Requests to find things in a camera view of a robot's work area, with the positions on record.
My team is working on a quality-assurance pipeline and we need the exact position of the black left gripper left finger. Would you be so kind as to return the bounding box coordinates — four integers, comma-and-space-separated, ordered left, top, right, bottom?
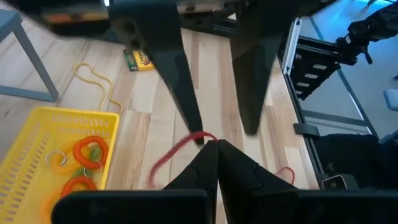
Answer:
163, 140, 218, 190

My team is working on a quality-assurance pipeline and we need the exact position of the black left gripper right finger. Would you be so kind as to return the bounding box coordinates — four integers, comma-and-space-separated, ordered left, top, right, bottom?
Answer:
218, 139, 300, 200

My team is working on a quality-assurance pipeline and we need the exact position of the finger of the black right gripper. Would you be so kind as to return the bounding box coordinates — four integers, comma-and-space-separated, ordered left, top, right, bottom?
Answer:
231, 14, 299, 136
110, 14, 205, 146

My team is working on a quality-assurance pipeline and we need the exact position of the yellow green crayon box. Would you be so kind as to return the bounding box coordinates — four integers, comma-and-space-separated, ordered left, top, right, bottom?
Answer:
123, 49, 155, 72

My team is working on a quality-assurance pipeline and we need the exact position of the long red rubber band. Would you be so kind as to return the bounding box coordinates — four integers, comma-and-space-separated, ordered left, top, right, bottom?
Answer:
275, 167, 295, 185

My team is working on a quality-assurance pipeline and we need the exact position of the yellow rubber band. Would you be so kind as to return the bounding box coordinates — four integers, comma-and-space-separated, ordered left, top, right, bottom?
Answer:
73, 62, 124, 115

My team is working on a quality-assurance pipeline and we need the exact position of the green spiral wrist coil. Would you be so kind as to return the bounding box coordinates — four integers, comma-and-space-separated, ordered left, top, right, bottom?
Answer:
74, 145, 103, 179

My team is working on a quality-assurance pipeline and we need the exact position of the red-orange spiral wrist coil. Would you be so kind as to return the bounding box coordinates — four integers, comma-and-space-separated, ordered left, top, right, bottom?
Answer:
60, 175, 98, 200
72, 135, 109, 170

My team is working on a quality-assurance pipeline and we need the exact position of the yellow plastic basket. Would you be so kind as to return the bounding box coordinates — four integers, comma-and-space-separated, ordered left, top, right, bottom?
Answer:
0, 106, 121, 224

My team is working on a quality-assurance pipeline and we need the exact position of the yellow-orange spiral wrist coil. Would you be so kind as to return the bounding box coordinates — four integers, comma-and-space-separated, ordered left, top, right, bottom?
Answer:
45, 150, 81, 175

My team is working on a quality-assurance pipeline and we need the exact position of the black slotted rack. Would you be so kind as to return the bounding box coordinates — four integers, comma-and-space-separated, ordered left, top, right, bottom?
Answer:
290, 35, 368, 101

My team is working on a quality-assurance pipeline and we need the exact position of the black table clamp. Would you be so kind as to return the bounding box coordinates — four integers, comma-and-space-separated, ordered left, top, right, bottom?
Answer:
294, 123, 321, 138

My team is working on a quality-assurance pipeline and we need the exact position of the black metal table frame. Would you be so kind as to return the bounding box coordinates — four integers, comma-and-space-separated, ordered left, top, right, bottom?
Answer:
178, 12, 380, 189

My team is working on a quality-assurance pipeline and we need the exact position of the small table-level camera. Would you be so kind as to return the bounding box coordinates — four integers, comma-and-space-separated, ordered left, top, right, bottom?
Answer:
321, 173, 359, 191

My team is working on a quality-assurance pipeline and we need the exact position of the black camera stand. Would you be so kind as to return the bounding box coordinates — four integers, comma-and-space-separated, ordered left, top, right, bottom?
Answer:
335, 0, 398, 66

